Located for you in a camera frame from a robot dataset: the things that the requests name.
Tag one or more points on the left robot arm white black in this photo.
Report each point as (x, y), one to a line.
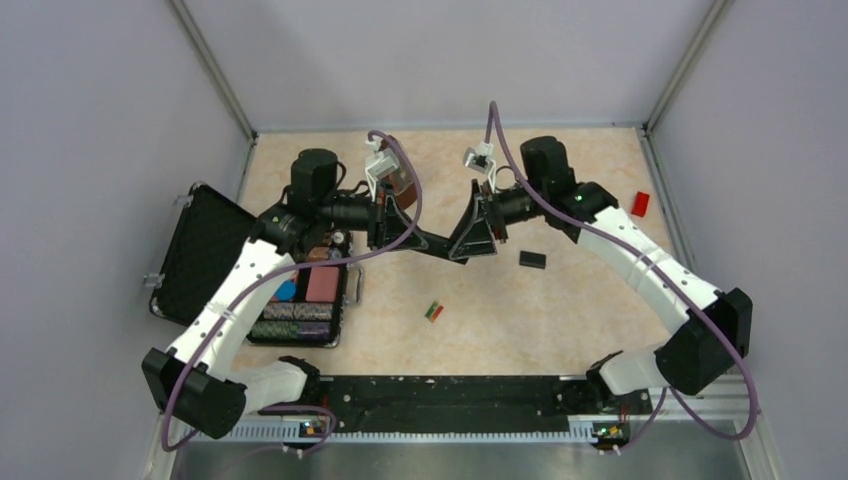
(192, 381)

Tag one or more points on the red block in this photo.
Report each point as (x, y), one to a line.
(640, 204)

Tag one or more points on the brown wooden metronome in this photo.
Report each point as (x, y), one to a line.
(400, 178)

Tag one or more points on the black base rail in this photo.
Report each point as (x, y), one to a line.
(466, 404)

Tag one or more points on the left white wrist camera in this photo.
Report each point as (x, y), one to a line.
(382, 161)

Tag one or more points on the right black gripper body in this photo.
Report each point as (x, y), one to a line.
(507, 208)

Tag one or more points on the black battery cover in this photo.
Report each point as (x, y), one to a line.
(531, 259)

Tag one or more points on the green and red batteries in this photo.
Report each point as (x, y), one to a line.
(434, 311)

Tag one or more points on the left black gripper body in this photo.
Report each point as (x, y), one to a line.
(376, 215)

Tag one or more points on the black remote control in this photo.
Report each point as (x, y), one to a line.
(436, 246)

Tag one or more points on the blue poker chip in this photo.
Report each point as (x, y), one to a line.
(286, 291)

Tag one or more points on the black poker chip case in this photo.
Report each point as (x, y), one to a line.
(206, 242)

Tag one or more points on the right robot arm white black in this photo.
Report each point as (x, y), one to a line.
(699, 317)

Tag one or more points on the pink card deck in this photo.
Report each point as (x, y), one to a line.
(322, 285)

